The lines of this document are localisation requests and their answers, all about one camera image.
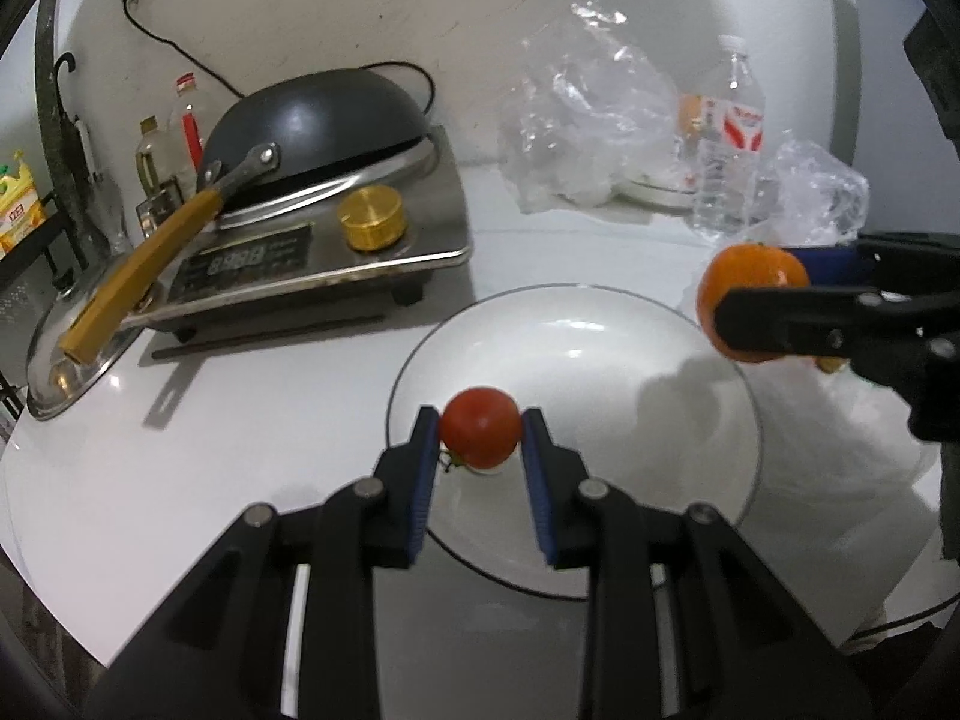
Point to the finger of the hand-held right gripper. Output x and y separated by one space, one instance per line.
829 264
787 319

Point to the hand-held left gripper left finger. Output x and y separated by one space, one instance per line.
424 480

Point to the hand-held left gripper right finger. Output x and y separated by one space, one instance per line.
538 487

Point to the large orange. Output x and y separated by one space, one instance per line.
750 270

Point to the red tomato with stem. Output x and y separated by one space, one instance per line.
480 427

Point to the white plate with dark rim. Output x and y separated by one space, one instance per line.
600 390

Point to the crumpled clear plastic bag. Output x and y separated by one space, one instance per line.
817 187

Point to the clear water bottle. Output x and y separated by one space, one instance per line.
724 180

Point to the white dish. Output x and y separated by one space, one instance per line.
660 196

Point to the small orange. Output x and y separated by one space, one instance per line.
691 116

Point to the steel induction cooker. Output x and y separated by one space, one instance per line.
420 225

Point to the gold cooker knob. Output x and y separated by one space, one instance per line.
371 217

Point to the glass pot lid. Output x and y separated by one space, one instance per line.
52 382

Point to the oil bottle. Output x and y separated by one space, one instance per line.
154 161

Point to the red label bottle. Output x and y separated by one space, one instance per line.
191 127

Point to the yellow detergent bottle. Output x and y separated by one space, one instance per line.
19 202

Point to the black hooked rod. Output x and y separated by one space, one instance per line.
73 101

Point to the dark vertical pipe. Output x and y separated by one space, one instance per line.
49 90

